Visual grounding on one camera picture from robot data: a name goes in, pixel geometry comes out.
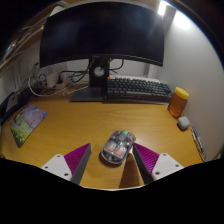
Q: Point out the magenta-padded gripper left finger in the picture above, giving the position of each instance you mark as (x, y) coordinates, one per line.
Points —
(60, 166)

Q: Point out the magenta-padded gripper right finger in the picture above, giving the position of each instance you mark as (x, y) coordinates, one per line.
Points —
(163, 165)

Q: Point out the transparent computer mouse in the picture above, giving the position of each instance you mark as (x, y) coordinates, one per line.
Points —
(117, 147)

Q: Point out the floral print mouse pad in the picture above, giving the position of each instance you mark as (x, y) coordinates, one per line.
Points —
(26, 123)

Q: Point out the small grey earbuds case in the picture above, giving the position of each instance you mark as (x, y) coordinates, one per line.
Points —
(183, 122)

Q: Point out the orange jar with yellow lid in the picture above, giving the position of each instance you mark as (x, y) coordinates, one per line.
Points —
(177, 105)

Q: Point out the silver computer in black stand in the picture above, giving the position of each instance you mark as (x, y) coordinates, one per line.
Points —
(11, 103)

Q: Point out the dark mechanical keyboard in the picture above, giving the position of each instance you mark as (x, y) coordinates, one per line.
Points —
(138, 89)

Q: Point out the white power strip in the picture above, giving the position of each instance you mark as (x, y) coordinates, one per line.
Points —
(55, 81)

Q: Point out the black computer monitor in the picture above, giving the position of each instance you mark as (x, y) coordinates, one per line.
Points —
(100, 31)

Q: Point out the wooden wall shelf unit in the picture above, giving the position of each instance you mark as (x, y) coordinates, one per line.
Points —
(16, 40)

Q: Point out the bright wall lamp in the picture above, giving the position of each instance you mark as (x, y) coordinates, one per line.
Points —
(162, 8)

